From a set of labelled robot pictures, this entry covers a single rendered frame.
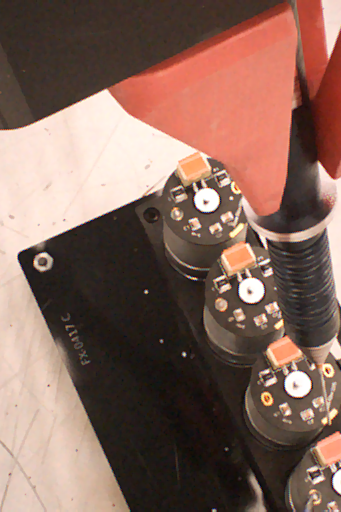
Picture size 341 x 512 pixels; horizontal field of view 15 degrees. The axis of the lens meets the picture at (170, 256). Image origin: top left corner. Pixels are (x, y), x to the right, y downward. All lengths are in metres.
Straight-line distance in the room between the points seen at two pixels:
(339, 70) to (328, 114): 0.01
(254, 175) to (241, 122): 0.03
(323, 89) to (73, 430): 0.23
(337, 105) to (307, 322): 0.07
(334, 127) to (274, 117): 0.04
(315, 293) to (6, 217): 0.20
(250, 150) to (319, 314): 0.08
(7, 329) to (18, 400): 0.02
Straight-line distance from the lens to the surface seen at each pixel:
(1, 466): 0.41
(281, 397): 0.34
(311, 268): 0.23
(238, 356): 0.38
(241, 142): 0.16
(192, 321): 0.39
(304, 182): 0.21
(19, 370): 0.41
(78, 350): 0.40
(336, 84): 0.19
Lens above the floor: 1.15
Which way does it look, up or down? 75 degrees down
